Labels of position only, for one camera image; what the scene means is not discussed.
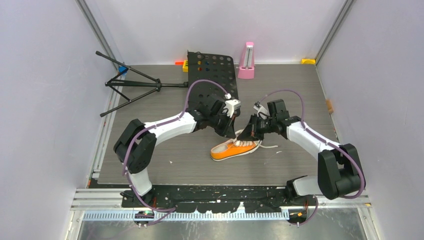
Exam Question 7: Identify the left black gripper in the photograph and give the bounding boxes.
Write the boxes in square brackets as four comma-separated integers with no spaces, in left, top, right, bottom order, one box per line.
[208,110,235,138]

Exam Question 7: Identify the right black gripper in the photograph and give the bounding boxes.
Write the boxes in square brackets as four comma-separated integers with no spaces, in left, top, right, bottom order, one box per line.
[237,113,277,141]

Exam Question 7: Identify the orange canvas sneaker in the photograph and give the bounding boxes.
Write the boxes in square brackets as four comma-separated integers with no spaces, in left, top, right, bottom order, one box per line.
[210,139,258,162]

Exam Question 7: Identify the white shoelace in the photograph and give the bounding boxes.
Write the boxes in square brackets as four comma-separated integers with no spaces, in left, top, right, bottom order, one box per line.
[232,129,278,149]

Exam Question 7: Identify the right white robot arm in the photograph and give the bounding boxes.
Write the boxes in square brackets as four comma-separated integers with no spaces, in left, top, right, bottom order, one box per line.
[237,99,366,205]

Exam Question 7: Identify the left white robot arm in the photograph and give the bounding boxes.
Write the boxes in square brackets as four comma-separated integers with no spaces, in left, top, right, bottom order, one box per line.
[113,94,241,207]

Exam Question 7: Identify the pink metronome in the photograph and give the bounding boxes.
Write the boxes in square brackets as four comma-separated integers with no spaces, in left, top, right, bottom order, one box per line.
[237,42,255,80]

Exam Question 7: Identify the black perforated music stand desk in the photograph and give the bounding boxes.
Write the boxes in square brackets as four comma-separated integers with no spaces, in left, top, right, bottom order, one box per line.
[186,51,239,111]

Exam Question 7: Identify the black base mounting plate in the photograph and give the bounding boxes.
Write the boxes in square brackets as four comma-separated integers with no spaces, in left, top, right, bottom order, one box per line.
[120,185,316,214]

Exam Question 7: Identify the yellow orange toy block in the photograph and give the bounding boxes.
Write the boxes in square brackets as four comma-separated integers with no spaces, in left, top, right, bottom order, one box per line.
[174,60,189,73]

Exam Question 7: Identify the yellow corner block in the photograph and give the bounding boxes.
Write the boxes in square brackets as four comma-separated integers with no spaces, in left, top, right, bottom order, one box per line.
[300,58,316,65]

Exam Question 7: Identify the blue clip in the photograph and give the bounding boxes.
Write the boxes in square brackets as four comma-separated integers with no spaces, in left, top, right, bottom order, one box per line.
[118,66,128,74]

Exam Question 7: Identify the black tripod stand legs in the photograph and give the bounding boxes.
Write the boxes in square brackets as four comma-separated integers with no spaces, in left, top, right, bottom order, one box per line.
[95,51,189,117]

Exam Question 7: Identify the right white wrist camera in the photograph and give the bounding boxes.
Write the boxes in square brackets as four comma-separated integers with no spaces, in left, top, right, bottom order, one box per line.
[253,102,270,119]

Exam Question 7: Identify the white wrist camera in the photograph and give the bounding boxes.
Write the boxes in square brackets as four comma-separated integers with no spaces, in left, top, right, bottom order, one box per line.
[253,102,270,119]
[224,93,241,117]

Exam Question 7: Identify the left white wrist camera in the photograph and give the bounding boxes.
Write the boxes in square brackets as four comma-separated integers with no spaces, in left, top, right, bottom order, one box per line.
[224,93,241,117]

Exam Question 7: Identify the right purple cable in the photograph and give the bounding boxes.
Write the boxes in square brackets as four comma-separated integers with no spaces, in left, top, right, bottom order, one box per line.
[258,89,366,228]

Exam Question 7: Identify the purple cable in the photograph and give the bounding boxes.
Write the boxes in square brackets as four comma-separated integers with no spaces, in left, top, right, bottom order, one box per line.
[258,89,366,228]
[121,79,229,228]

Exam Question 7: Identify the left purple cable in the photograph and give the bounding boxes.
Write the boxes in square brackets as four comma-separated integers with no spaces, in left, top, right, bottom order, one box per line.
[121,79,229,228]

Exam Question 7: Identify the aluminium frame rail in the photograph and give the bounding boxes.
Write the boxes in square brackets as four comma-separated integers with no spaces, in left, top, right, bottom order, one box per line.
[71,188,371,223]

